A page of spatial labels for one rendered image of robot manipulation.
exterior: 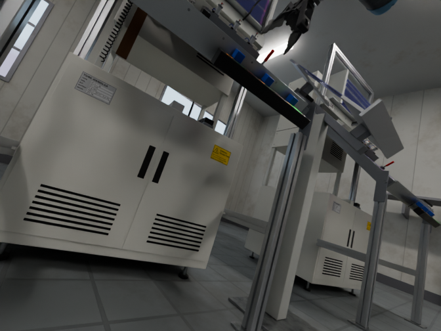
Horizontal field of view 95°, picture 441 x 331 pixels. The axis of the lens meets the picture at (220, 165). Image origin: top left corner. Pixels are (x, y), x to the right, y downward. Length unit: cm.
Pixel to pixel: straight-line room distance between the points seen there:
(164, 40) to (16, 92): 297
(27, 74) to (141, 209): 347
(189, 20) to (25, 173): 59
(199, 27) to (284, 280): 84
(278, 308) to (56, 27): 427
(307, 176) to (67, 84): 88
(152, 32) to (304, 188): 107
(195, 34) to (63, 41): 373
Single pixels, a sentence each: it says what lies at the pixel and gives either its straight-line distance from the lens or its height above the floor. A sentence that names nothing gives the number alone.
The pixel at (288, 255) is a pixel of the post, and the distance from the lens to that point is 86.
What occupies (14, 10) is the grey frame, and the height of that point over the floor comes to 51.
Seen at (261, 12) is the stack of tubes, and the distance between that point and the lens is 152.
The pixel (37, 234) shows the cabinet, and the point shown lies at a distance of 78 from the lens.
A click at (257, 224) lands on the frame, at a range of 75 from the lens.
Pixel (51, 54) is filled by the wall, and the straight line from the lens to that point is 416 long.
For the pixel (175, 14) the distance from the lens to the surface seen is 59.
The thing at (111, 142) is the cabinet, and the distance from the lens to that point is 75.
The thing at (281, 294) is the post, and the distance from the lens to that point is 88.
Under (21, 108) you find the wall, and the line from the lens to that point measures 396.
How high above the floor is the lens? 32
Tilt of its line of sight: 11 degrees up
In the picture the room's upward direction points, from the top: 18 degrees clockwise
